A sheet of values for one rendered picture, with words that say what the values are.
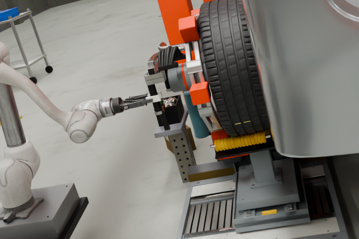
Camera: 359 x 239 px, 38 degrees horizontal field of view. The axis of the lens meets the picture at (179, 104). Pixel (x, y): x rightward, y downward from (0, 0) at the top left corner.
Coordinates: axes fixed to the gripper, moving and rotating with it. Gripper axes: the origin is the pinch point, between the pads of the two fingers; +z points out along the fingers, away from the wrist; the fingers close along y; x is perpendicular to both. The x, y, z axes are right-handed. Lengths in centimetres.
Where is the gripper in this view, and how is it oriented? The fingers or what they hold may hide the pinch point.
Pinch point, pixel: (154, 97)
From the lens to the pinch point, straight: 245.2
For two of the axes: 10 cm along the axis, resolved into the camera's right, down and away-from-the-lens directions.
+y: -1.3, 3.4, -9.3
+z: 9.6, -2.0, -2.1
